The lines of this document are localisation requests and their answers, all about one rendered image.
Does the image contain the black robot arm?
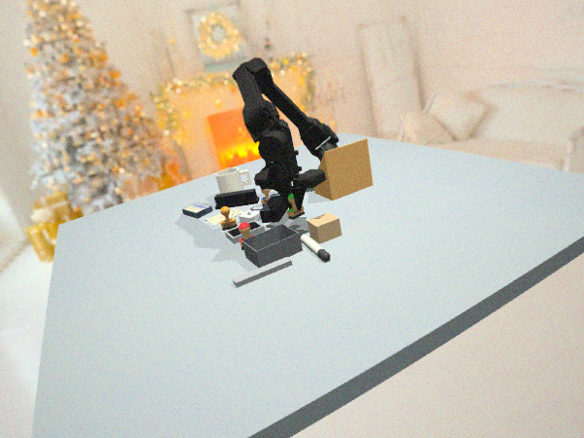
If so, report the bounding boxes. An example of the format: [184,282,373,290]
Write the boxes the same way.
[232,58,340,190]

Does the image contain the white mug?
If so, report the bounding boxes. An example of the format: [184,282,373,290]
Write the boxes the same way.
[215,167,252,194]

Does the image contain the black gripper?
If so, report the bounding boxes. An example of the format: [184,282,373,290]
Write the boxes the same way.
[273,148,326,210]

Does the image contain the rubber stamp with red knob handle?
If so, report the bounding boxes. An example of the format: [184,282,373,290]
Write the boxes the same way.
[238,222,251,250]

